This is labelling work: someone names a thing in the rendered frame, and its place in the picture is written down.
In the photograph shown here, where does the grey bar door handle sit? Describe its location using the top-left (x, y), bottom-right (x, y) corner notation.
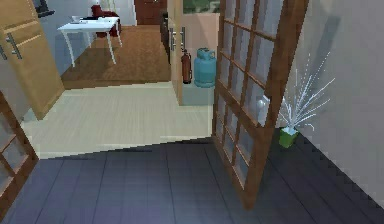
top-left (5, 32), bottom-right (24, 61)
top-left (179, 26), bottom-right (187, 52)
top-left (169, 27), bottom-right (178, 52)

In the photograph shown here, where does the dark red chair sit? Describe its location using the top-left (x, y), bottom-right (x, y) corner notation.
top-left (90, 4), bottom-right (122, 38)

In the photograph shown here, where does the window with green view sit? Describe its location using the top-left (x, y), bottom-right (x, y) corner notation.
top-left (182, 0), bottom-right (222, 15)

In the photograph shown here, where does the white table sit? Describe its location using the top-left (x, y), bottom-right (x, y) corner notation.
top-left (57, 16), bottom-right (124, 68)

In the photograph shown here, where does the white plant in green pot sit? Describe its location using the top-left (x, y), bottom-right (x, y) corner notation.
top-left (277, 52), bottom-right (336, 150)

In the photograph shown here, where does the brown glass-paned door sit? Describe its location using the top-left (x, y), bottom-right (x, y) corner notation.
top-left (211, 0), bottom-right (310, 211)
top-left (0, 90), bottom-right (40, 212)

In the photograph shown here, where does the teal gas cylinder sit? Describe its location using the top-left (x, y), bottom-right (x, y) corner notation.
top-left (193, 47), bottom-right (218, 89)

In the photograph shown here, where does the light wooden door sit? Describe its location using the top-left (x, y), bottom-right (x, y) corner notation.
top-left (166, 0), bottom-right (186, 107)
top-left (0, 0), bottom-right (66, 121)

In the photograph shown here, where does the dark brown wooden door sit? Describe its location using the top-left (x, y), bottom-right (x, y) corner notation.
top-left (133, 0), bottom-right (168, 26)

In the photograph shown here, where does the red fire extinguisher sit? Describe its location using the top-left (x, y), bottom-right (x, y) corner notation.
top-left (180, 49), bottom-right (194, 86)

